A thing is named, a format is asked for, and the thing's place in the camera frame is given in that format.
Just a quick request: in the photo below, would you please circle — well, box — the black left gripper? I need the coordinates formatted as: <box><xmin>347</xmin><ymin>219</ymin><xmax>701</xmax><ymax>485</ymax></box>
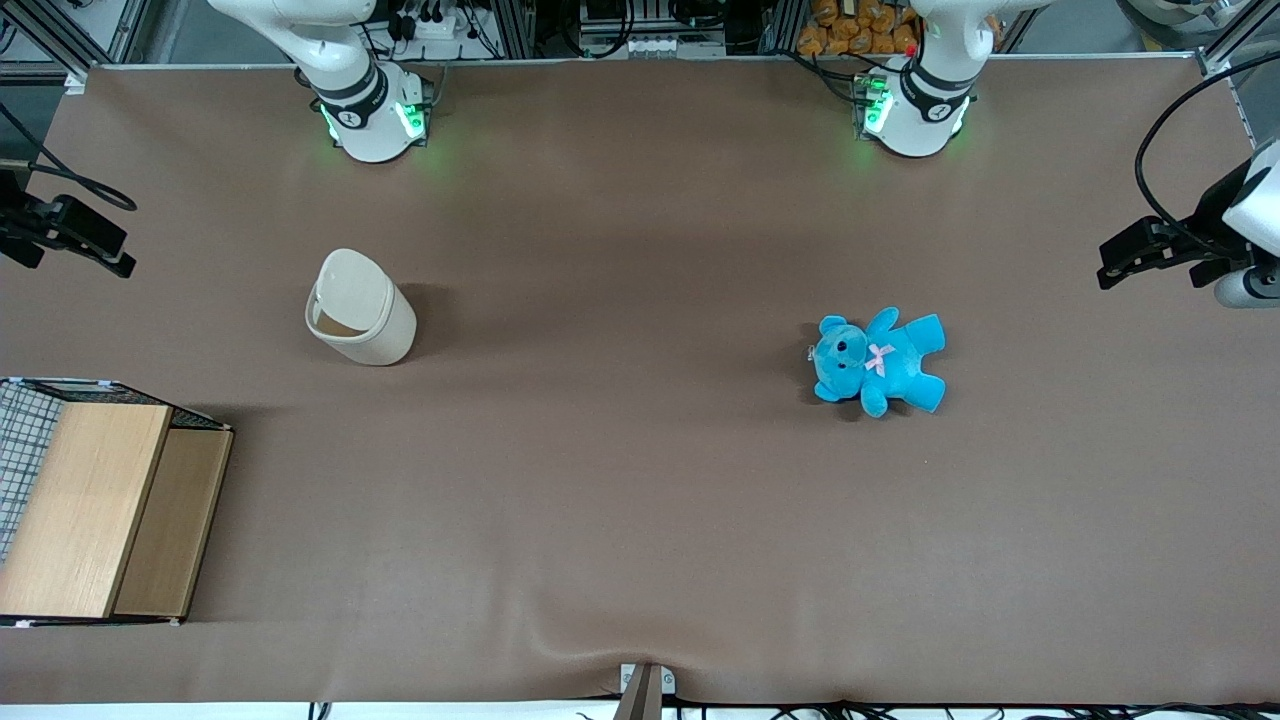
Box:
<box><xmin>1097</xmin><ymin>218</ymin><xmax>1217</xmax><ymax>292</ymax></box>

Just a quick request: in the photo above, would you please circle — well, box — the metal table bracket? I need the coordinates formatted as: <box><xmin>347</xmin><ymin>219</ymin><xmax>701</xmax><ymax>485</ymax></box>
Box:
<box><xmin>618</xmin><ymin>662</ymin><xmax>677</xmax><ymax>720</ymax></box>

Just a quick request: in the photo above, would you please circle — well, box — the white lidded trash can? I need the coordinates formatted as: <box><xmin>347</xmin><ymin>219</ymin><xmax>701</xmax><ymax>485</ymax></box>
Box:
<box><xmin>304</xmin><ymin>248</ymin><xmax>417</xmax><ymax>367</ymax></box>

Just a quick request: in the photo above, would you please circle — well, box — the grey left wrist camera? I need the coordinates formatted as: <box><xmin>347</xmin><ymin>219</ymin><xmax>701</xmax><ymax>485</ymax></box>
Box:
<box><xmin>1190</xmin><ymin>260</ymin><xmax>1280</xmax><ymax>309</ymax></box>

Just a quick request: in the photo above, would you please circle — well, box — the white power strip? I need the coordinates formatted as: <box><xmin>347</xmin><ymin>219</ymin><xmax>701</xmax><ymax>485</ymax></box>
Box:
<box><xmin>395</xmin><ymin>10</ymin><xmax>463</xmax><ymax>43</ymax></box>

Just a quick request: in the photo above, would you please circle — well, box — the blue teddy bear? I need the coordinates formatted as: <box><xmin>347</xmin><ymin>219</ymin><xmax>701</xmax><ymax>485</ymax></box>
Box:
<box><xmin>808</xmin><ymin>306</ymin><xmax>948</xmax><ymax>419</ymax></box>

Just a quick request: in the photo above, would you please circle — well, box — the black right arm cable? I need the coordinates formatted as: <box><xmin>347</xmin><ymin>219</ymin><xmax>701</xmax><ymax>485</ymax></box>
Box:
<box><xmin>0</xmin><ymin>100</ymin><xmax>138</xmax><ymax>213</ymax></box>

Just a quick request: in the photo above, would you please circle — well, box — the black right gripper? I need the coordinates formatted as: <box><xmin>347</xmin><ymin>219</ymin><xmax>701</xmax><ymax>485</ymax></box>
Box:
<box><xmin>0</xmin><ymin>170</ymin><xmax>138</xmax><ymax>280</ymax></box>

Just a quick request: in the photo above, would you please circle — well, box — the orange plush toy pile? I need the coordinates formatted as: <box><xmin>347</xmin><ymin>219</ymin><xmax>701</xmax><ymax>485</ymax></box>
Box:
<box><xmin>797</xmin><ymin>0</ymin><xmax>1003</xmax><ymax>58</ymax></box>

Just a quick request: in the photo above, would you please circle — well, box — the light wooden shelf box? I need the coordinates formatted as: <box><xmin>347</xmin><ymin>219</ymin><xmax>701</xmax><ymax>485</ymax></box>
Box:
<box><xmin>0</xmin><ymin>378</ymin><xmax>236</xmax><ymax>628</ymax></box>

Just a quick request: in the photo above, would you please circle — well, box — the wire mesh panel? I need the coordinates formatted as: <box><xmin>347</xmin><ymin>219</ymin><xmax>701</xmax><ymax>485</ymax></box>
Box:
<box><xmin>0</xmin><ymin>380</ymin><xmax>63</xmax><ymax>561</ymax></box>

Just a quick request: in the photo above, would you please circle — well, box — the grey electronics box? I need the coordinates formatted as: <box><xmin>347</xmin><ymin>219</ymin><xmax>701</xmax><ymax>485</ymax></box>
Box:
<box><xmin>578</xmin><ymin>0</ymin><xmax>728</xmax><ymax>58</ymax></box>

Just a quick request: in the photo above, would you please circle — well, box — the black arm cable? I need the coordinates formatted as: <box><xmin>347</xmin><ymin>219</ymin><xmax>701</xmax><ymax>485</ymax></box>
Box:
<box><xmin>1134</xmin><ymin>52</ymin><xmax>1280</xmax><ymax>251</ymax></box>
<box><xmin>0</xmin><ymin>100</ymin><xmax>138</xmax><ymax>213</ymax></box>

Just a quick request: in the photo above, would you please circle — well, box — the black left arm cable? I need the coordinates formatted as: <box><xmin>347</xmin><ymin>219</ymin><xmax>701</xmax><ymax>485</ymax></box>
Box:
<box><xmin>1134</xmin><ymin>52</ymin><xmax>1280</xmax><ymax>251</ymax></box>

